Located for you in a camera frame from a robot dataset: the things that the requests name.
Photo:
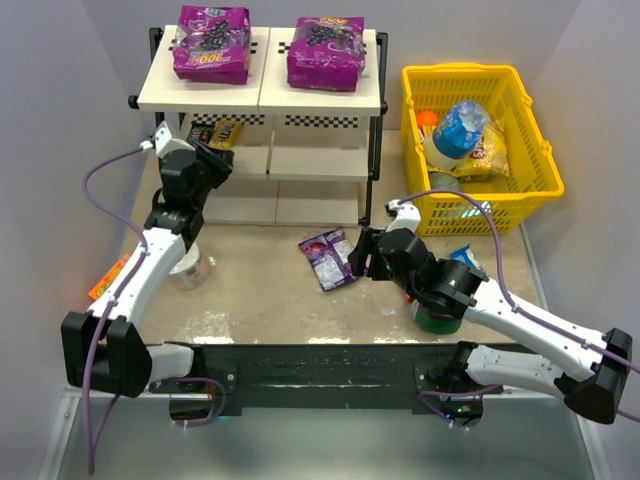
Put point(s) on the white three-tier shelf rack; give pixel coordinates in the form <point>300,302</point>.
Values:
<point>302,157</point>

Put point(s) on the yellow chips bag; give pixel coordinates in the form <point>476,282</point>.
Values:
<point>488,159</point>

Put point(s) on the yellow plastic shopping basket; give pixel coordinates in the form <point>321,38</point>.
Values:
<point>533,180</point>

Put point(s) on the green round object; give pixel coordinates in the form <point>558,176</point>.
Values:
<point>443,181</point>

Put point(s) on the white blue plastic bottle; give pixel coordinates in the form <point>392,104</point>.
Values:
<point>456,135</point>

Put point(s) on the orange snack box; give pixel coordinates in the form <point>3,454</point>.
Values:
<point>106,281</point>

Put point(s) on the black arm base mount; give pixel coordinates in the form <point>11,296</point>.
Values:
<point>414,377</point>

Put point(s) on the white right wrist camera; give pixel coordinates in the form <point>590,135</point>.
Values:
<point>403,216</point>

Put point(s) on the brown green tape roll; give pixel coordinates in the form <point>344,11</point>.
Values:
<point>431,324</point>

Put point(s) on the purple pink candy bag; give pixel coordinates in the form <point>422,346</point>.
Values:
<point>328,254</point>

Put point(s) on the purple M&M's candy bag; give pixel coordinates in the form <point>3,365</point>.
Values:
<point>201,132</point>

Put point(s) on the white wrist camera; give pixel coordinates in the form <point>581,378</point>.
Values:
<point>166,139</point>
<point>403,216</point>

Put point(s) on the magenta grape candy bag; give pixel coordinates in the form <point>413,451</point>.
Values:
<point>213,45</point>
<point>326,53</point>

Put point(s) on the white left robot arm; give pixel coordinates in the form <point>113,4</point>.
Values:
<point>102,347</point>

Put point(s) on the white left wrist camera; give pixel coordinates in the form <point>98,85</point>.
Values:
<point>166,139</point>

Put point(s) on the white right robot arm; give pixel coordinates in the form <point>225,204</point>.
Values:
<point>586,368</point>

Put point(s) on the blue white wrapped snack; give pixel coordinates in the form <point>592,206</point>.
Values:
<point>465,255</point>

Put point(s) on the yellow M&M's candy bag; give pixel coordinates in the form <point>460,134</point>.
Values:
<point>224,134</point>

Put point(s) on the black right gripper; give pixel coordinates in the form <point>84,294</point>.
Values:
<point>371,255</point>

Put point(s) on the white toilet paper roll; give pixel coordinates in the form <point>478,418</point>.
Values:
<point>191,271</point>

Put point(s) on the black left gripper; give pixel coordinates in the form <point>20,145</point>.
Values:
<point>211,163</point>

